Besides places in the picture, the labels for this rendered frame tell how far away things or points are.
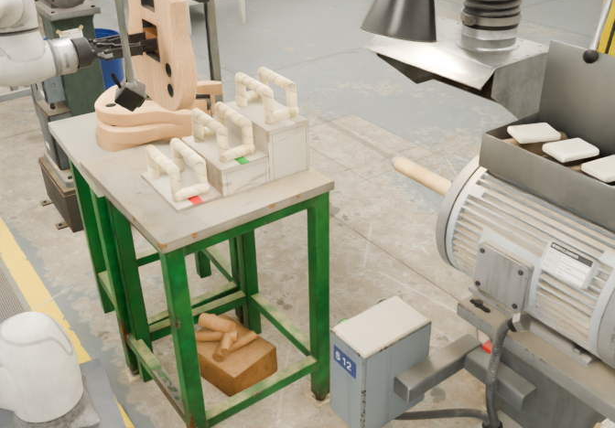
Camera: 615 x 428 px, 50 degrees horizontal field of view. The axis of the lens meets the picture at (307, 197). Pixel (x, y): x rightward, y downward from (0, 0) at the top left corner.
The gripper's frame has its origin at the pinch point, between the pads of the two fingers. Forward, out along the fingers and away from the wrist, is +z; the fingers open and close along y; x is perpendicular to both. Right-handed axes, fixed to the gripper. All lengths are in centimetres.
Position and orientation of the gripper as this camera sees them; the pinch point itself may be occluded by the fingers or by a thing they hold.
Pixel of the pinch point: (149, 40)
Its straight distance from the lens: 186.9
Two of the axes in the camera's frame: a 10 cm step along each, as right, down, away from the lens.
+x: -0.1, -8.7, -4.9
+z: 8.3, -2.8, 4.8
